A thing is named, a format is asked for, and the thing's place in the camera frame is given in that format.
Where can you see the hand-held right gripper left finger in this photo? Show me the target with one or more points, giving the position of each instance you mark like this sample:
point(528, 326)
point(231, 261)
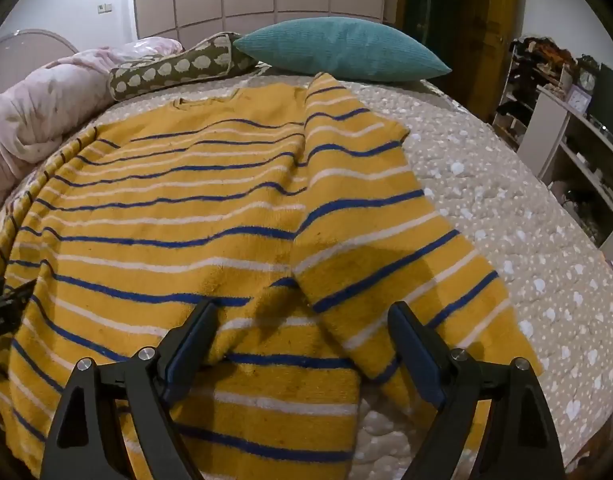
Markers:
point(187, 355)

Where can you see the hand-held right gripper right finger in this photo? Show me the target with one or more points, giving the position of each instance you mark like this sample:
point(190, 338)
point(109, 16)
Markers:
point(419, 355)

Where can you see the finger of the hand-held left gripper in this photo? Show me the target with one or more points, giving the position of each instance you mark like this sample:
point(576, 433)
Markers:
point(6, 297)

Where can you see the yellow striped sweater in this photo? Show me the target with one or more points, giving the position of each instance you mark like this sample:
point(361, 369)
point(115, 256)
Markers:
point(186, 210)

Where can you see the beige dotted bedspread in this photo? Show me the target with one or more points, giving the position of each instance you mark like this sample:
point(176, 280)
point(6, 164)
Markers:
point(511, 210)

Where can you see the pink floral comforter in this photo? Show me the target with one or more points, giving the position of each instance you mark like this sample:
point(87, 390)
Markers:
point(36, 110)

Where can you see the round pink headboard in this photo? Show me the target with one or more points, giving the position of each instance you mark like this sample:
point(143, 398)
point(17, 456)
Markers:
point(31, 42)

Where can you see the olive patterned bolster pillow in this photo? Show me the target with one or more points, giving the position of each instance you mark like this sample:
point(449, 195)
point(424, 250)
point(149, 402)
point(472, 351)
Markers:
point(176, 67)

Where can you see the teal pillow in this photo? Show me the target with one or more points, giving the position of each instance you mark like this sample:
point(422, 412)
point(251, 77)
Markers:
point(336, 47)

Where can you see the dark monitor screen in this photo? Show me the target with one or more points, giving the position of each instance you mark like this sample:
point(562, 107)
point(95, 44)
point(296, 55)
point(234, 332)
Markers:
point(611, 100)

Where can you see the round table clock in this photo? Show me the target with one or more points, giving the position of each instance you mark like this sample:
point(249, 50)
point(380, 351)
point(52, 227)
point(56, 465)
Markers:
point(586, 77)

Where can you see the wooden door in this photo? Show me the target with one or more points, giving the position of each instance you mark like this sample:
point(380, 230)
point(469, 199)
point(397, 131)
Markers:
point(496, 20)

